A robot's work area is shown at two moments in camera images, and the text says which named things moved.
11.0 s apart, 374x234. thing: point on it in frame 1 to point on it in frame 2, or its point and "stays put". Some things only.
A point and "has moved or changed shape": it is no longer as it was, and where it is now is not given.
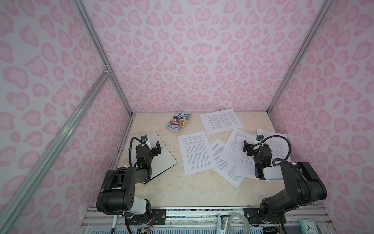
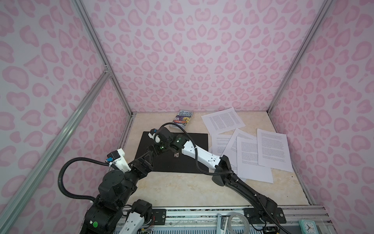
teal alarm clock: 308,226 stays put
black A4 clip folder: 160,163 has moved or changed shape
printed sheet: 220,121 stays put
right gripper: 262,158 to 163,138
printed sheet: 245,164 stays put
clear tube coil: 247,226 stays put
